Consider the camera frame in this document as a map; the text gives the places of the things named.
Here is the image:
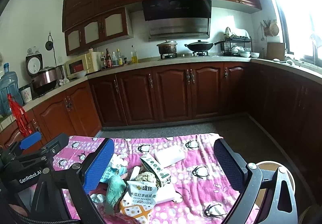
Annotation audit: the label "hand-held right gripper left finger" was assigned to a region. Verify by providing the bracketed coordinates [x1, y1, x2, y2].
[28, 138, 115, 224]

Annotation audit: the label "utensil holder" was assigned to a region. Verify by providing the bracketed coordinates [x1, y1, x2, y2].
[260, 20, 271, 37]

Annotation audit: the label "black wok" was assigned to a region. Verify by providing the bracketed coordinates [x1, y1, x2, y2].
[184, 40, 225, 53]

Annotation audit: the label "stainless steel pot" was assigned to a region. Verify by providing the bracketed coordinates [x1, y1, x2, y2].
[54, 64, 66, 81]

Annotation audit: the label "cream round bucket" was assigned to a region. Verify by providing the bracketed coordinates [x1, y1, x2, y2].
[248, 161, 296, 224]

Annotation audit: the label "blue water bottle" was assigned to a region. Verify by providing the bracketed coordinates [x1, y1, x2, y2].
[0, 63, 24, 116]

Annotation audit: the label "metal faucet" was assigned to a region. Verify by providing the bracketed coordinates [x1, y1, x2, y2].
[309, 34, 322, 66]

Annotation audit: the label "orange patterned packet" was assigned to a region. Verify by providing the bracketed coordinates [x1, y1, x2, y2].
[119, 200, 150, 224]

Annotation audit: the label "silver rice cooker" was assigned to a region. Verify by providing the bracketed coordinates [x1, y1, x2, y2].
[31, 66, 59, 96]

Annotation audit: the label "teal wrapper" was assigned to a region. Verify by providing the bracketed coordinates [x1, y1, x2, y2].
[106, 175, 127, 214]

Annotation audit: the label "glass-door wall cabinet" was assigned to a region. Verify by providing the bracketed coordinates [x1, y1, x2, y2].
[64, 7, 134, 56]

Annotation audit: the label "kitchen scale with dial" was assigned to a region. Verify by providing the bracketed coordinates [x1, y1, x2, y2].
[25, 53, 43, 78]

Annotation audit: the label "white cloth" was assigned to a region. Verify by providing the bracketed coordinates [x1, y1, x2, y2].
[225, 27, 250, 38]

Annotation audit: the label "brown paper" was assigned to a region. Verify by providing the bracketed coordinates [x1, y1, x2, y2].
[133, 171, 161, 189]

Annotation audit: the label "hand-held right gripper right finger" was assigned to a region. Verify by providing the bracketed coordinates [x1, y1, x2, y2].
[213, 138, 298, 224]

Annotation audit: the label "white snack packet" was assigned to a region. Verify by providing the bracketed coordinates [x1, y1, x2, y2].
[122, 180, 159, 205]

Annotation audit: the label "pink penguin print blanket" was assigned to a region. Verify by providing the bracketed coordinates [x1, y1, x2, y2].
[52, 133, 259, 224]

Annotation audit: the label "white stick packet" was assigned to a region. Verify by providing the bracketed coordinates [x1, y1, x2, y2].
[128, 166, 141, 181]

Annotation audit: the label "wooden cutting board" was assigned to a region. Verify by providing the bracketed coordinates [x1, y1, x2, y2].
[266, 42, 286, 61]

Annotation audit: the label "black dish rack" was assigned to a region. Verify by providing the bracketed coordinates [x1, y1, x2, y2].
[221, 34, 252, 57]

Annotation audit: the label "white tissue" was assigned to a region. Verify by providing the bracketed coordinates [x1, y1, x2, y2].
[108, 153, 129, 169]

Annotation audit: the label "yellow oil bottle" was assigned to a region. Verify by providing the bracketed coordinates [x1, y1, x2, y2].
[131, 45, 139, 64]

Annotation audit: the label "black round utensil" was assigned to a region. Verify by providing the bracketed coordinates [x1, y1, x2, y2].
[45, 34, 54, 51]

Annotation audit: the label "window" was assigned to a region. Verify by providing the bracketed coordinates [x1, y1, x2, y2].
[272, 0, 322, 63]

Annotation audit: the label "small white wrapper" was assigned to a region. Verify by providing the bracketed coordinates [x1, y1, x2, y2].
[91, 192, 106, 204]

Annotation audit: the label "cream microwave oven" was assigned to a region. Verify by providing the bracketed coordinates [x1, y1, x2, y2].
[65, 49, 102, 80]

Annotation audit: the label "white floral container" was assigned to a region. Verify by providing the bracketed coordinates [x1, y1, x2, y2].
[20, 85, 33, 104]

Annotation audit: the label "wooden lower cabinets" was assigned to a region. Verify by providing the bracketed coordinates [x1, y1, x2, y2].
[0, 61, 322, 189]

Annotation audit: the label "dark cooking pot with lid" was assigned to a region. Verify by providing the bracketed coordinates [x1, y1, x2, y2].
[156, 40, 179, 55]

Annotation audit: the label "black range hood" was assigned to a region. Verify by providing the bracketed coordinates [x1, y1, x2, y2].
[141, 0, 212, 42]

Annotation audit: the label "gas stove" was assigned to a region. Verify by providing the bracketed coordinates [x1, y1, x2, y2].
[160, 51, 210, 60]

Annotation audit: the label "white cardboard box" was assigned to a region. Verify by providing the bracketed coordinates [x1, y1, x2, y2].
[154, 145, 185, 168]
[156, 182, 184, 204]

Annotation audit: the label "blue and white packet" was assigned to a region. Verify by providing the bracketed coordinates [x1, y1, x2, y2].
[99, 166, 129, 184]

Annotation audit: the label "red tassel ornament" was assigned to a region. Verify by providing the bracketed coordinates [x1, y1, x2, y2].
[7, 94, 32, 137]

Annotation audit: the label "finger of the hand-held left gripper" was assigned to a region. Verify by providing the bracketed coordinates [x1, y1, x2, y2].
[5, 131, 42, 161]
[15, 133, 69, 164]

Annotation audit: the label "green and white carton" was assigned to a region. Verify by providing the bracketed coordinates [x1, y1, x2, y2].
[139, 153, 171, 187]

